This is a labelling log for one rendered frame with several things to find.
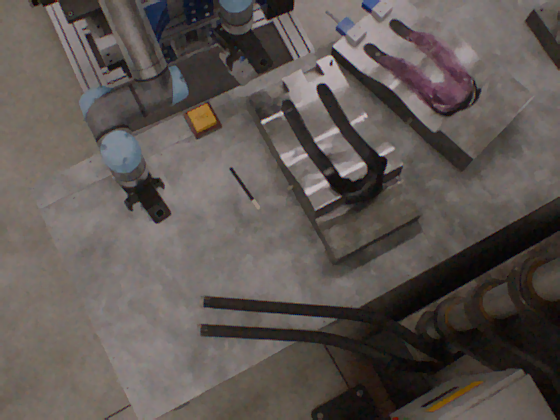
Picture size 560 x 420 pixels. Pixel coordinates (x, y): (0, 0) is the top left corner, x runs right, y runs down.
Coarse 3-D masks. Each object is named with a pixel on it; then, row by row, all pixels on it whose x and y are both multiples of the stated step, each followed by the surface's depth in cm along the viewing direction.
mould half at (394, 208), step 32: (320, 64) 191; (256, 96) 188; (288, 96) 188; (352, 96) 189; (288, 128) 186; (320, 128) 187; (288, 160) 184; (352, 160) 180; (320, 192) 177; (384, 192) 185; (320, 224) 182; (352, 224) 183; (384, 224) 183
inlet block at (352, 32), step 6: (330, 12) 198; (336, 18) 198; (348, 18) 197; (342, 24) 197; (348, 24) 197; (354, 24) 197; (360, 24) 195; (336, 30) 199; (342, 30) 196; (348, 30) 196; (354, 30) 195; (360, 30) 195; (366, 30) 195; (342, 36) 198; (348, 36) 195; (354, 36) 195; (360, 36) 195; (354, 42) 195
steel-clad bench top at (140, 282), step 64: (448, 0) 208; (512, 0) 209; (512, 64) 203; (256, 128) 195; (384, 128) 196; (512, 128) 198; (64, 192) 188; (192, 192) 189; (256, 192) 190; (448, 192) 192; (512, 192) 193; (64, 256) 183; (128, 256) 184; (192, 256) 185; (256, 256) 186; (320, 256) 186; (384, 256) 187; (448, 256) 188; (128, 320) 180; (192, 320) 180; (256, 320) 181; (320, 320) 182; (128, 384) 176; (192, 384) 176
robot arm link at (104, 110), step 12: (84, 96) 144; (96, 96) 144; (108, 96) 145; (120, 96) 144; (132, 96) 144; (84, 108) 144; (96, 108) 143; (108, 108) 143; (120, 108) 144; (132, 108) 144; (96, 120) 143; (108, 120) 142; (120, 120) 144; (132, 120) 146; (96, 132) 143
